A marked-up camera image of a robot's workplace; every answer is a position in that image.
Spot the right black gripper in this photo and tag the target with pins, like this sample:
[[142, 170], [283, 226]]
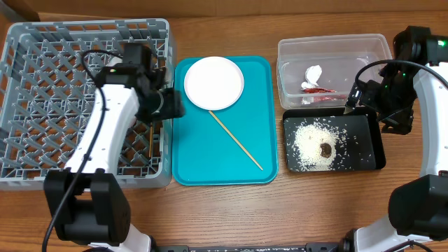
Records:
[[365, 96]]

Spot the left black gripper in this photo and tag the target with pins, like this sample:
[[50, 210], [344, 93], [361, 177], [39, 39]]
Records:
[[176, 107]]

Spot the wooden chopstick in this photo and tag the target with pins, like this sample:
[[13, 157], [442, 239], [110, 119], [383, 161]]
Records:
[[235, 140], [150, 140]]

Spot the large white plate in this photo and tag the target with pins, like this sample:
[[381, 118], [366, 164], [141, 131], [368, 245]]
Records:
[[214, 83]]

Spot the red snack wrapper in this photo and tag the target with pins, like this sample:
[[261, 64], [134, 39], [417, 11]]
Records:
[[318, 92]]

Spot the rice and food scraps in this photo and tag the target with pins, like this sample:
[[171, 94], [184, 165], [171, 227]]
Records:
[[315, 146]]

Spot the grey bowl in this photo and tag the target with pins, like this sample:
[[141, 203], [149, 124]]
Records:
[[113, 61]]

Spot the white tissue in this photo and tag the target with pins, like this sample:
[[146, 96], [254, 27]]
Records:
[[312, 75]]

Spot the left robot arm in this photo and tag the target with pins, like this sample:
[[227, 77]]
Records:
[[87, 204]]

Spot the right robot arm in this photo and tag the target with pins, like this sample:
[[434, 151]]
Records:
[[417, 211]]

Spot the grey dishwasher rack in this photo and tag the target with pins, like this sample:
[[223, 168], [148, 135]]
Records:
[[46, 92]]

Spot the clear plastic storage box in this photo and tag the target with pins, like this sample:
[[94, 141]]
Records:
[[340, 58]]

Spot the black tray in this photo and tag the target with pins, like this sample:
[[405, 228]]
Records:
[[365, 147]]

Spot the teal plastic tray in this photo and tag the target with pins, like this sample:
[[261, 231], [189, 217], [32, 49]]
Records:
[[203, 154]]

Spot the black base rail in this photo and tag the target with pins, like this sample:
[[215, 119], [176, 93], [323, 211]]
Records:
[[245, 248]]

